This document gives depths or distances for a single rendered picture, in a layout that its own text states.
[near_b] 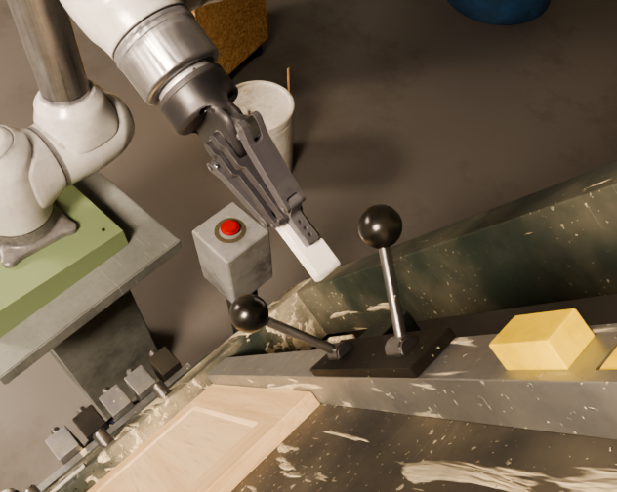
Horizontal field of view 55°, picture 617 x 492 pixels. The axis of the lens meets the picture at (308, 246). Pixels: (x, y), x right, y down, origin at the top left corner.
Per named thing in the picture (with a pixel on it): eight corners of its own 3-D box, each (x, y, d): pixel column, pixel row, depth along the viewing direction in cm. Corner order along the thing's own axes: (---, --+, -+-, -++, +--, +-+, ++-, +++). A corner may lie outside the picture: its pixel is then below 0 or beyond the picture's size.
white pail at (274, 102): (265, 134, 277) (258, 47, 239) (312, 166, 265) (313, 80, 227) (214, 170, 264) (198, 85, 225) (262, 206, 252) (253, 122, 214)
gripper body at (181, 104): (226, 45, 57) (284, 124, 58) (207, 84, 65) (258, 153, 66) (163, 81, 54) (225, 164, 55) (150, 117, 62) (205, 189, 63)
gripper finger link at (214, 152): (206, 142, 60) (203, 146, 61) (272, 231, 61) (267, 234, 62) (235, 123, 61) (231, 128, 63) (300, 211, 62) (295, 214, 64)
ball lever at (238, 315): (348, 340, 63) (233, 290, 59) (364, 338, 59) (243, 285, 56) (337, 374, 62) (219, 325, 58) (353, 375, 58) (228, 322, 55)
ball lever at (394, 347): (412, 358, 52) (384, 208, 54) (437, 357, 48) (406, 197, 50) (374, 366, 50) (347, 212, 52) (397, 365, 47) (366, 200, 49)
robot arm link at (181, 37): (180, 39, 65) (213, 84, 66) (109, 77, 61) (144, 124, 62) (197, -9, 57) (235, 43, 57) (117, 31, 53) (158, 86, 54)
